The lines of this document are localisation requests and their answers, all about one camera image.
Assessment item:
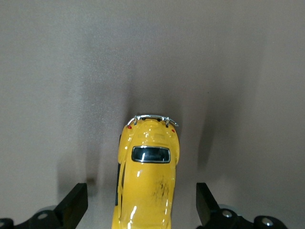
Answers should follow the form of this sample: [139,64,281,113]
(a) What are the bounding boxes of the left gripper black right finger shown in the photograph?
[196,182,289,229]

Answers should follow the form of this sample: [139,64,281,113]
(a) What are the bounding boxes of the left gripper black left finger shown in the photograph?
[0,182,89,229]

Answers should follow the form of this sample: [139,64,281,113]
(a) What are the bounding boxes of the yellow beetle toy car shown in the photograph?
[112,114,181,229]

